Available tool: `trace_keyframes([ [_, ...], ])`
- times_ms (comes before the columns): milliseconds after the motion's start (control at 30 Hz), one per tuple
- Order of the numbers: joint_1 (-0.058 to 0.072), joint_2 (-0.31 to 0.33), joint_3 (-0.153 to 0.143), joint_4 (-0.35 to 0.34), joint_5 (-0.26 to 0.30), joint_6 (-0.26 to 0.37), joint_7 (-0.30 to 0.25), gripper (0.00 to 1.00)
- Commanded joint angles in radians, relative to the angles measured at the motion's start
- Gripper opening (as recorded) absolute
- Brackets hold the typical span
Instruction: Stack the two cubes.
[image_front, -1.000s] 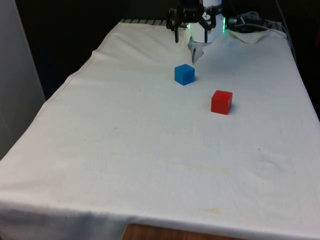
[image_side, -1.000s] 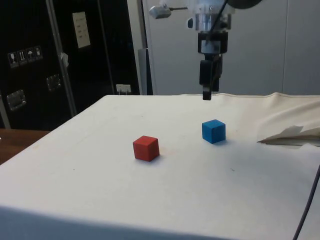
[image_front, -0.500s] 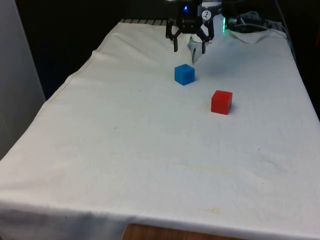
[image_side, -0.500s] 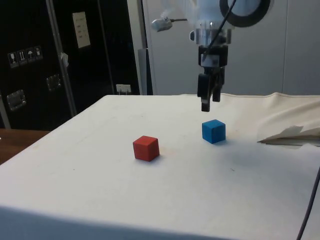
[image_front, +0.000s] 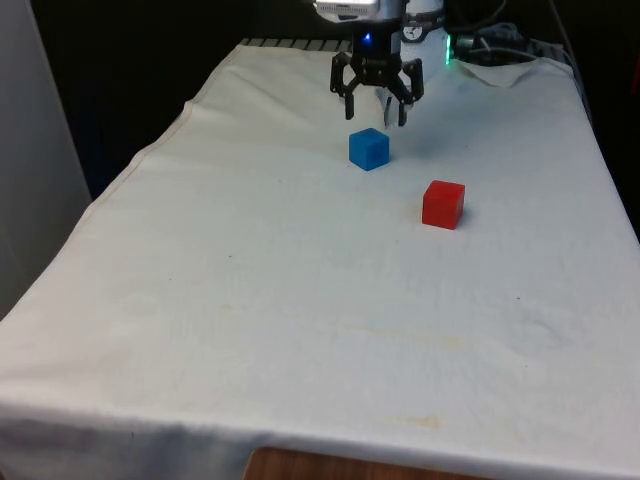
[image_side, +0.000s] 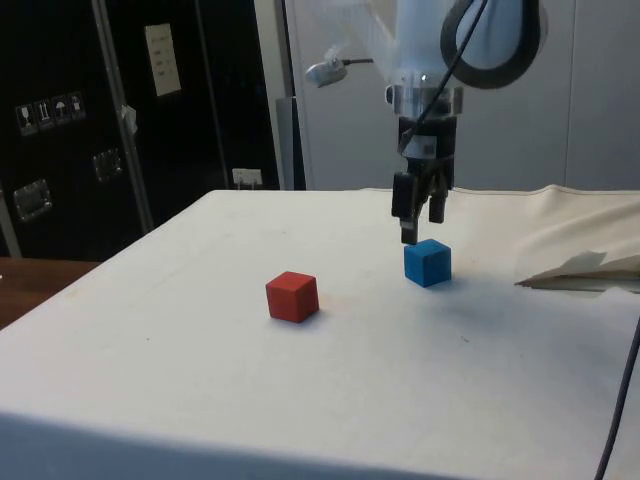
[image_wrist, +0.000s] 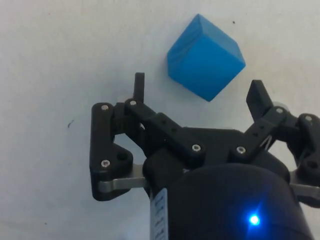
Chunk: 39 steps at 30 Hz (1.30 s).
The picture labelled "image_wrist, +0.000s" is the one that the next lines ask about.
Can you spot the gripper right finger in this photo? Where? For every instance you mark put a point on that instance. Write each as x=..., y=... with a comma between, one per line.
x=258, y=105

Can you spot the blue cube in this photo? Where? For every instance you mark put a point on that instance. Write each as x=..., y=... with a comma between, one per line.
x=205, y=62

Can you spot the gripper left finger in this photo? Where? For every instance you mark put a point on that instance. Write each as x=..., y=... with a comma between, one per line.
x=105, y=140

